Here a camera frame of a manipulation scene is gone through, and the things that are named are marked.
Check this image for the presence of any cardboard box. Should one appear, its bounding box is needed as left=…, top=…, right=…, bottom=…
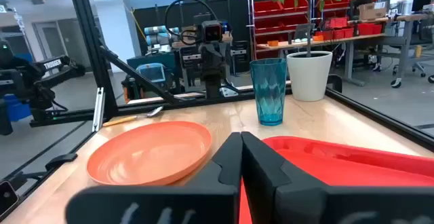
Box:
left=358, top=1, right=388, bottom=21

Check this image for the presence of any metal spoon with wooden handle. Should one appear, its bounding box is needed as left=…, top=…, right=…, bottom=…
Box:
left=102, top=106, right=164, bottom=128

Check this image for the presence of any blue storage bin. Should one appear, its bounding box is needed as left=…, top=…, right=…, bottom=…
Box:
left=3, top=94, right=33, bottom=122

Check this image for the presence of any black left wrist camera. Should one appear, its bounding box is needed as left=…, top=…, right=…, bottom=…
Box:
left=201, top=20, right=225, bottom=44

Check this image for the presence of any wooden table with grey legs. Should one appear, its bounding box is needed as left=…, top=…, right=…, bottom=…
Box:
left=348, top=12, right=434, bottom=89

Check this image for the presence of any blue faceted plastic cup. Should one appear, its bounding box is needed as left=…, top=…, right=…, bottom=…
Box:
left=250, top=58, right=288, bottom=127

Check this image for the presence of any silver frame corner bracket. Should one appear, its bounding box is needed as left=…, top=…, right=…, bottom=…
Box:
left=92, top=87, right=106, bottom=133

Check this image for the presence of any black table edge clamp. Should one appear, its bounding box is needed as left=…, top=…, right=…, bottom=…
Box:
left=45, top=153, right=79, bottom=171

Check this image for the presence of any teal pendant screen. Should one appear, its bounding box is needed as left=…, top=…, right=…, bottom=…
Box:
left=135, top=62, right=167, bottom=84

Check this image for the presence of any red plastic tray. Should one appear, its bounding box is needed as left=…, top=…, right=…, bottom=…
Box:
left=239, top=136, right=434, bottom=224

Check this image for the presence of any orange plastic plate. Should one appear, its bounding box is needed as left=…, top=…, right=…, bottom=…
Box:
left=86, top=121, right=214, bottom=187

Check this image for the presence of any red bin shelf rack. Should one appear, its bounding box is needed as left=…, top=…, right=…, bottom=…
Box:
left=248, top=0, right=380, bottom=60

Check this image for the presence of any black box with lens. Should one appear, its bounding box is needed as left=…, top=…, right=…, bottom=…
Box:
left=0, top=180, right=20, bottom=218

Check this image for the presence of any black aluminium table frame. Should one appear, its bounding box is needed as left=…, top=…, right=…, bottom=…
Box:
left=0, top=0, right=434, bottom=214

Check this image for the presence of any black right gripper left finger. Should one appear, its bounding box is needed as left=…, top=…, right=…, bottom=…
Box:
left=66, top=131, right=243, bottom=224

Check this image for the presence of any long wooden workbench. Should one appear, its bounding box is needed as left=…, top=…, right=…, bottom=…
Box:
left=256, top=33, right=387, bottom=88

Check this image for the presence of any white plant pot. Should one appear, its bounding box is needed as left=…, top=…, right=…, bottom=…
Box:
left=286, top=50, right=334, bottom=102

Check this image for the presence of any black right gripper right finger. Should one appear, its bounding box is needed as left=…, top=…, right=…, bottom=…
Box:
left=241, top=131, right=434, bottom=224

